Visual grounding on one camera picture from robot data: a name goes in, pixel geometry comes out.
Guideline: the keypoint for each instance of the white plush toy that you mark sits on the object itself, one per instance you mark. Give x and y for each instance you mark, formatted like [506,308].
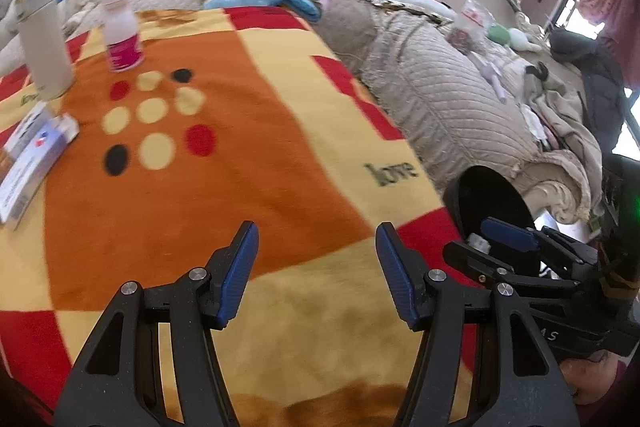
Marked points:
[522,41]

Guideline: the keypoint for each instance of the cream carved footboard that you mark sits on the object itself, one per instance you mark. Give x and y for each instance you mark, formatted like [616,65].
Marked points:
[555,202]

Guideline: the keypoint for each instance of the small grey and white box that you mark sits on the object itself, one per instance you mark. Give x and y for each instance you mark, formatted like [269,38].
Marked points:
[27,127]

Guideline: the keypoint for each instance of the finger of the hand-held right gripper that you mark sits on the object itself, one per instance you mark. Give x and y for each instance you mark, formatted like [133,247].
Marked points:
[510,234]
[500,274]

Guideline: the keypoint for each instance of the green plush toy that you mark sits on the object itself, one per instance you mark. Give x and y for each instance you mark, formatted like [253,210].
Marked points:
[499,34]

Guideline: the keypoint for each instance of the white pill bottle pink label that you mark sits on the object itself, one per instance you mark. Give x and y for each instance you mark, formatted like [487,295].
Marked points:
[120,32]

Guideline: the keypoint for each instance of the white thermos bottle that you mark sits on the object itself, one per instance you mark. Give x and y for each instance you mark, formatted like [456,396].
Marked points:
[45,47]

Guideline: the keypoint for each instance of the small black object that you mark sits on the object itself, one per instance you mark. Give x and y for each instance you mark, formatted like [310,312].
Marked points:
[537,69]

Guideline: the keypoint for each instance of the black jacket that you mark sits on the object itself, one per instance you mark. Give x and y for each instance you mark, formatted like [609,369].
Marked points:
[600,92]

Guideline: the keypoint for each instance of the lilac brush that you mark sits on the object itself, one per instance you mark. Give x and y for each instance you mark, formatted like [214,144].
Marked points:
[495,79]

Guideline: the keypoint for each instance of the beige quilted sofa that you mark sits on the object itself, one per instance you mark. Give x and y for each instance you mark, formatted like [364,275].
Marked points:
[450,92]

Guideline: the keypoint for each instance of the orange red printed blanket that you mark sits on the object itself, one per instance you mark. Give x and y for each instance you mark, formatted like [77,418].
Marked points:
[250,157]

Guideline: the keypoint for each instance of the blue and white box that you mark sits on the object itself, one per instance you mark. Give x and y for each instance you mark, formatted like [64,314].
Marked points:
[35,172]

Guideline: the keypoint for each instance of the person's right forearm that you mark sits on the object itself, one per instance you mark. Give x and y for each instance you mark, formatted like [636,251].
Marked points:
[585,377]

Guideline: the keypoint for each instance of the clear plastic bag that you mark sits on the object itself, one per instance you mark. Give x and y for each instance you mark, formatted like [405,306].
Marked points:
[470,27]

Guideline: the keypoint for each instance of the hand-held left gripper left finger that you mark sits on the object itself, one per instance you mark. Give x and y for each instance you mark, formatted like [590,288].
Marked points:
[240,272]

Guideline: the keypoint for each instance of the beige cloth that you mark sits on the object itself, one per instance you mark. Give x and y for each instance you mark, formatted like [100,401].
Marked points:
[565,117]

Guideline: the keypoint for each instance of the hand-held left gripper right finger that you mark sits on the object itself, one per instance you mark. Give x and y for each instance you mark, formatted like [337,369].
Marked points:
[397,277]

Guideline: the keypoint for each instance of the black trash bin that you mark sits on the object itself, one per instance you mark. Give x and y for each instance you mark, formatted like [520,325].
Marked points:
[487,197]

